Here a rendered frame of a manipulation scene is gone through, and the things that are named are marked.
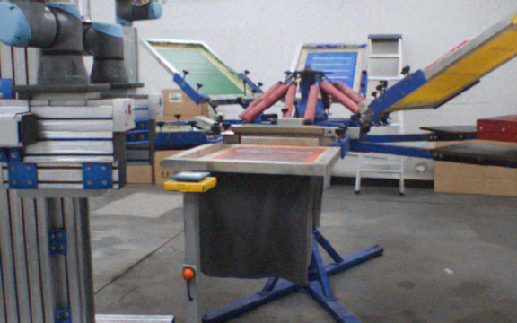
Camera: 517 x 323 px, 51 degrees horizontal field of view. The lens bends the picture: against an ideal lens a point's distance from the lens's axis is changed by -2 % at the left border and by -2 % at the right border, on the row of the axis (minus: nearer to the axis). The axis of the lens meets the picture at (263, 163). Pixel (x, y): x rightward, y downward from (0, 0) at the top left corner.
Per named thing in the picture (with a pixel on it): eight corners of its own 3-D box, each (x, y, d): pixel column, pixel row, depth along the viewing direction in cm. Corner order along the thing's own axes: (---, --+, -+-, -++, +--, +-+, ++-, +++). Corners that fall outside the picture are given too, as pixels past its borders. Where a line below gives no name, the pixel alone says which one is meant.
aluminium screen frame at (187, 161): (326, 176, 183) (326, 164, 183) (162, 169, 197) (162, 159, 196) (346, 147, 259) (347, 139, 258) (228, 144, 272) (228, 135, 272)
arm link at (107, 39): (110, 56, 202) (109, 19, 200) (83, 56, 207) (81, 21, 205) (130, 56, 213) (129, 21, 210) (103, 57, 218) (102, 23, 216)
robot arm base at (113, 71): (83, 82, 204) (83, 56, 202) (96, 82, 219) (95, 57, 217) (124, 82, 204) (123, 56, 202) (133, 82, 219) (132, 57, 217)
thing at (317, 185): (309, 283, 202) (311, 170, 195) (299, 283, 203) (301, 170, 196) (325, 247, 246) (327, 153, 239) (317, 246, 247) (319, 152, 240)
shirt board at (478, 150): (555, 167, 254) (556, 150, 252) (527, 178, 225) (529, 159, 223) (328, 144, 345) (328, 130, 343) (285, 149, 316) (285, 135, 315)
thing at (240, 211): (308, 287, 200) (310, 171, 193) (191, 277, 210) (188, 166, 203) (310, 284, 203) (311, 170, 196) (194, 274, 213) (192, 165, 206)
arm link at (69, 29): (92, 51, 163) (90, 4, 161) (57, 49, 151) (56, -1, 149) (62, 52, 169) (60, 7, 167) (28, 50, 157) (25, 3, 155)
